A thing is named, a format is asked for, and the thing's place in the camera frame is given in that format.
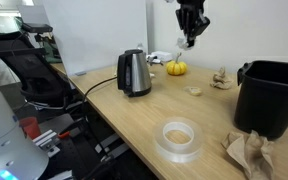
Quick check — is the black plastic bin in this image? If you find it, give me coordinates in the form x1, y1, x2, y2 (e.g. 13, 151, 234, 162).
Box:
233, 59, 288, 141

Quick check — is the white power strip box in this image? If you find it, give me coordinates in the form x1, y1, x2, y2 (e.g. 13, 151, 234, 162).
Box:
150, 50, 174, 63

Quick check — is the black power cable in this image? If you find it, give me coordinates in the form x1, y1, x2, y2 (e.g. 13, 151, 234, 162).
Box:
81, 76, 119, 114

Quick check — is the white grey plug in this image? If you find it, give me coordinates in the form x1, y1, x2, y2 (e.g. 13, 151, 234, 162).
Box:
146, 54, 162, 66

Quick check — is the aluminium bracket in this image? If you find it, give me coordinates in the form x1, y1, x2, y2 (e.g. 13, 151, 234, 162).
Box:
32, 129, 61, 158

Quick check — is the black metal stand frame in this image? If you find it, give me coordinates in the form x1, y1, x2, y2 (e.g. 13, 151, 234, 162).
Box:
38, 108, 160, 180

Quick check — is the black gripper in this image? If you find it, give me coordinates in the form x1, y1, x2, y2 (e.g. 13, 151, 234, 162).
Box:
175, 0, 211, 48

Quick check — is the small yellowish tape piece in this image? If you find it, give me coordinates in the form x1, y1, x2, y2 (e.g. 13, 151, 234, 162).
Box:
183, 85, 204, 97

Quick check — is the white partition panel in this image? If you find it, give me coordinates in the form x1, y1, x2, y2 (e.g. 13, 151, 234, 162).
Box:
41, 0, 149, 77

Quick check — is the stainless steel electric kettle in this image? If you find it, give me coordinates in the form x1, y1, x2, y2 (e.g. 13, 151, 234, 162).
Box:
116, 48, 153, 98

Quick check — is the small white napkin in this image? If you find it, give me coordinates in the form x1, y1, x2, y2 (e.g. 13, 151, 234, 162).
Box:
176, 36, 196, 52

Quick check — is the orange handled tool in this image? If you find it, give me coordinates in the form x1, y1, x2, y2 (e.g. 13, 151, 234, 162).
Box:
57, 130, 72, 140

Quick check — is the small crumpled brown paper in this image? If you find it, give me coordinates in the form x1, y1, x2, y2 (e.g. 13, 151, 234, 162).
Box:
209, 66, 235, 91

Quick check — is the black office chair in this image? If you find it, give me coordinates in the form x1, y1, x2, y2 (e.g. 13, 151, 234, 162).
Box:
0, 22, 76, 113

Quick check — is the small yellow pumpkin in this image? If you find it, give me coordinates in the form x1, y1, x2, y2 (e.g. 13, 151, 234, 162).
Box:
165, 51, 189, 77

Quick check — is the clear tape roll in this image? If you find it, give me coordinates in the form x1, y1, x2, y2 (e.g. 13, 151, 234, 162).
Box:
152, 116, 204, 164

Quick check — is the red cup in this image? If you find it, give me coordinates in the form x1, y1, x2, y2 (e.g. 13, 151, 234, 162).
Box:
19, 116, 42, 141

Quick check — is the large crumpled brown paper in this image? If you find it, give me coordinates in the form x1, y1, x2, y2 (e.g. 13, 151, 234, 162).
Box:
220, 129, 276, 180

